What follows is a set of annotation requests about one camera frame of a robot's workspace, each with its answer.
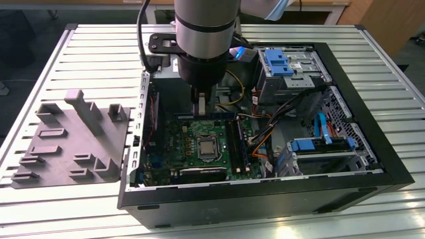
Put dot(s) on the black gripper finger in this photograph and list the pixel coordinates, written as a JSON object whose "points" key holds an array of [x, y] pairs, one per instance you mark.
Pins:
{"points": [[201, 104]]}

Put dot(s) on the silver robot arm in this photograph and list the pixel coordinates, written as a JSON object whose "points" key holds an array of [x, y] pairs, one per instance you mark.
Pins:
{"points": [[205, 20]]}

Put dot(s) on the black RAM slot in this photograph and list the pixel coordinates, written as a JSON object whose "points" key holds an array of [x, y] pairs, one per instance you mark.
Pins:
{"points": [[232, 149]]}

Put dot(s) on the grey power supply unit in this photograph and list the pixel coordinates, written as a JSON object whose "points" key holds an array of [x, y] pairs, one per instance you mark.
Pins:
{"points": [[169, 99]]}

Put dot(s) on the green motherboard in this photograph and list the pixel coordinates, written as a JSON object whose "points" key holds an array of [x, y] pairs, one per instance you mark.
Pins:
{"points": [[176, 129]]}

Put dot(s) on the CPU socket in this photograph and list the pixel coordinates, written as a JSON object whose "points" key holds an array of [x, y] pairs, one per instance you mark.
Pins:
{"points": [[208, 136]]}

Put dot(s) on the silver CPU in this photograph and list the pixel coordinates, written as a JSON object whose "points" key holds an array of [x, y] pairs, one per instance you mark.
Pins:
{"points": [[207, 149]]}

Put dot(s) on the blue drive latch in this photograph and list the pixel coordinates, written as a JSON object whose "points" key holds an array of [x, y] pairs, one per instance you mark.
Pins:
{"points": [[277, 62]]}

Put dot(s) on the black graphics card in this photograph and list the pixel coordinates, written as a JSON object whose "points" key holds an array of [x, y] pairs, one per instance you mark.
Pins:
{"points": [[199, 174]]}

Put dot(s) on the grey metal drive cage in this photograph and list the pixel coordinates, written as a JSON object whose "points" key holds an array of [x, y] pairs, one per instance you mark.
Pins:
{"points": [[298, 82]]}

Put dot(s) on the hard disk in blue carrier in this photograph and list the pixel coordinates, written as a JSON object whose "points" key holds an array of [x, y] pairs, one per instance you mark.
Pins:
{"points": [[305, 145]]}

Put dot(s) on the black PC case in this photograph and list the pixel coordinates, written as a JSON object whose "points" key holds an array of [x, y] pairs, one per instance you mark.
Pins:
{"points": [[232, 204]]}

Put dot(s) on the grey metal disk bay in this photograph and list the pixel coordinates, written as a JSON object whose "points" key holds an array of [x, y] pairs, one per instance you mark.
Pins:
{"points": [[325, 156]]}

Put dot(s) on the white framed wooden desk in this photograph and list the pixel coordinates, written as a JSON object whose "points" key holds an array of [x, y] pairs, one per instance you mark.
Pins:
{"points": [[314, 7]]}

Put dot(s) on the grey parts rack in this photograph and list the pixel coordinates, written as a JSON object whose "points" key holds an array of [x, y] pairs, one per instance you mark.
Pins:
{"points": [[65, 149]]}

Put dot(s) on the wooden cabinet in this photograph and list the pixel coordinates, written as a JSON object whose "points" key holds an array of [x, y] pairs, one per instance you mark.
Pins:
{"points": [[392, 25]]}

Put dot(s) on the grey stand foot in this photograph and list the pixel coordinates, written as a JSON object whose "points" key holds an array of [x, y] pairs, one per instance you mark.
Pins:
{"points": [[3, 89]]}

